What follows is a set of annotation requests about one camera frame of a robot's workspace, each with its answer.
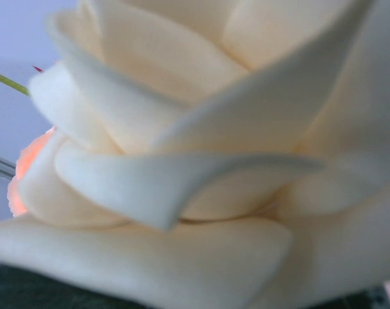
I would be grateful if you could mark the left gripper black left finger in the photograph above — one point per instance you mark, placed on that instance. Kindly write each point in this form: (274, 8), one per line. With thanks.
(22, 289)

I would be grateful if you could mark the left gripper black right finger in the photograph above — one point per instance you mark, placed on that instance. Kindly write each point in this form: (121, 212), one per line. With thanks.
(371, 298)

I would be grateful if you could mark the white small rose stem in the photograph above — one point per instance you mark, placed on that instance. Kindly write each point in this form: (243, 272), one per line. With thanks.
(211, 154)

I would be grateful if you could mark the left aluminium frame post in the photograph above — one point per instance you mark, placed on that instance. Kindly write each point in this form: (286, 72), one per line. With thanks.
(7, 169)

